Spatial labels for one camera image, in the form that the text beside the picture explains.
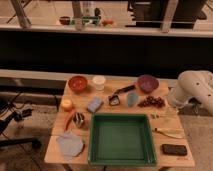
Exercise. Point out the black rectangular case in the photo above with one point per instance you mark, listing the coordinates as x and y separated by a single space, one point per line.
172 149

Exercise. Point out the yellow orange fruit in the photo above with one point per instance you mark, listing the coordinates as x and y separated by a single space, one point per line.
67 104

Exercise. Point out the metal striped cup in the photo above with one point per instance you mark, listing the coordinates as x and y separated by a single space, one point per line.
79 119

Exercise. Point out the blue sponge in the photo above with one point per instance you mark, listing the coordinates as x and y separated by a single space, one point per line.
94 105

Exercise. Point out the wooden handled knife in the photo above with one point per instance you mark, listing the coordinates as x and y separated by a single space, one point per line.
173 133

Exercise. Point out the white cup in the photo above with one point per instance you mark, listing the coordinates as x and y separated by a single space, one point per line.
99 82

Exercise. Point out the dark red background bowl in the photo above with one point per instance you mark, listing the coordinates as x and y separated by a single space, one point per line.
64 20

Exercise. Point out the grey blue cloth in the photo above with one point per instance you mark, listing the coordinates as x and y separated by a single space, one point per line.
70 145

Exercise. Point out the bunch of dark grapes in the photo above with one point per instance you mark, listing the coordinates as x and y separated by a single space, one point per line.
151 101

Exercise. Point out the purple bowl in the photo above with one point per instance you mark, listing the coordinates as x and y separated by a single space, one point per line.
147 83

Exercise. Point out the light blue cup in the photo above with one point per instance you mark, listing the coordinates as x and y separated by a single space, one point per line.
132 99

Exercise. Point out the green background object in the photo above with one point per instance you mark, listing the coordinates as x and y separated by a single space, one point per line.
90 20

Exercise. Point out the wooden table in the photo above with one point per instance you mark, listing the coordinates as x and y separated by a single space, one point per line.
54 155

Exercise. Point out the green plastic tray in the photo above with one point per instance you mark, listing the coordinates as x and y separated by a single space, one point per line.
121 140

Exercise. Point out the red chili pepper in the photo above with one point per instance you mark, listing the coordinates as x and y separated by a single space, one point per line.
68 118

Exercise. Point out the orange background object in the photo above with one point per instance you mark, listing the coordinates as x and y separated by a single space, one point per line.
107 23

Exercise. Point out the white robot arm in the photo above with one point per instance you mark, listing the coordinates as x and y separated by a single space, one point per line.
193 84

